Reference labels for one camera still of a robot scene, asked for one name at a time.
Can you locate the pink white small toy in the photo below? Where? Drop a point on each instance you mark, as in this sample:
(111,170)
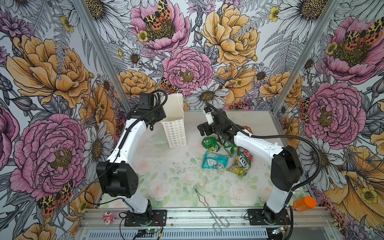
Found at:
(108,217)

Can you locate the teal snack packet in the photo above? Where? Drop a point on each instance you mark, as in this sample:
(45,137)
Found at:
(214,161)

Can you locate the round green snack packet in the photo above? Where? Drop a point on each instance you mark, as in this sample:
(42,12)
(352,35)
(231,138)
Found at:
(212,144)

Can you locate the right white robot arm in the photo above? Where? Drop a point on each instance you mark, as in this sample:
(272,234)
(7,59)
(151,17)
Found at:
(286,169)

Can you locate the orange snack packet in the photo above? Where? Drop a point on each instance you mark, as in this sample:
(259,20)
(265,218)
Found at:
(248,129)

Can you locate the white printed paper bag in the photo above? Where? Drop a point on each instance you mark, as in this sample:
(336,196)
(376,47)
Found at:
(173,123)

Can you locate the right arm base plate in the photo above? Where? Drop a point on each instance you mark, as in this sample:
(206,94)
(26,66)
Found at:
(260,217)

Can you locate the aluminium front rail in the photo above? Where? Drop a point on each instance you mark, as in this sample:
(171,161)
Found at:
(199,218)

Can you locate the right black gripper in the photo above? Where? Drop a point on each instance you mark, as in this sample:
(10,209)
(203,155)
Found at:
(207,129)

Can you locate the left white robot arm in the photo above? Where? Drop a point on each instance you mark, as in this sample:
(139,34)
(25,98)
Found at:
(116,175)

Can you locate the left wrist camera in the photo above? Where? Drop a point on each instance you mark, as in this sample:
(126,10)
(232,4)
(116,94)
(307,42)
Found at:
(146,101)

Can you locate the yellow green snack bag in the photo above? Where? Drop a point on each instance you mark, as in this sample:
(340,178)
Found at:
(242,163)

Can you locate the metal wire tongs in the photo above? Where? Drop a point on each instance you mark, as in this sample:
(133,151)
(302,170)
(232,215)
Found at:
(219,222)

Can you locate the small green snack packet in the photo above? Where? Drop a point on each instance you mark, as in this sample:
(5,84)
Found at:
(230,148)

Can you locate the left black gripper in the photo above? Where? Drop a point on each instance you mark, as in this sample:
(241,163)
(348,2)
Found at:
(162,115)

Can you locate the orange plastic bottle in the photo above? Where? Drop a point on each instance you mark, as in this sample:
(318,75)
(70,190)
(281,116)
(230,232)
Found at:
(304,204)

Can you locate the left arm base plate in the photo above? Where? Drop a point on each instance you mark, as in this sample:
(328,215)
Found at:
(157,218)

